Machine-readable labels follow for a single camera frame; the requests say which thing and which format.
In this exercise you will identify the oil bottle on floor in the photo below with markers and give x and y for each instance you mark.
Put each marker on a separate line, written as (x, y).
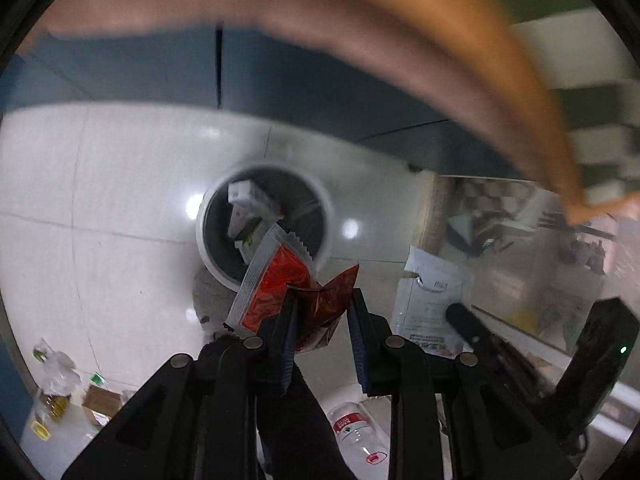
(60, 380)

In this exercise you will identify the clear plastic bottle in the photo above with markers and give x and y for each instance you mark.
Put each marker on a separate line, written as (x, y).
(362, 448)

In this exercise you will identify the red torn sauce packet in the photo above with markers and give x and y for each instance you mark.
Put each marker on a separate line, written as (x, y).
(282, 267)

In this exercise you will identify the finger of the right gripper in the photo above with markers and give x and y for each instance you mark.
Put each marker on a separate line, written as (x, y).
(473, 331)

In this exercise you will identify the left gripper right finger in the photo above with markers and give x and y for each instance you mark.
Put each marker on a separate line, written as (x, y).
(368, 333)

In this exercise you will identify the silver sachet packet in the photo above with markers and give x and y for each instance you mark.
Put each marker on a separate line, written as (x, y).
(419, 312)

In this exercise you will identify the green white checkered mat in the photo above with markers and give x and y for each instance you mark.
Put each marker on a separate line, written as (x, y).
(461, 56)

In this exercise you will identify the white round trash bin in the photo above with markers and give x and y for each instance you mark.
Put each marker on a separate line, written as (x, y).
(305, 206)

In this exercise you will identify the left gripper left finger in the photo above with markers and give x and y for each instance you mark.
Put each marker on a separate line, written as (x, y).
(279, 333)

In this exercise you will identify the small cardboard box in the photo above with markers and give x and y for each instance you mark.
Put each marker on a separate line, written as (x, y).
(100, 405)

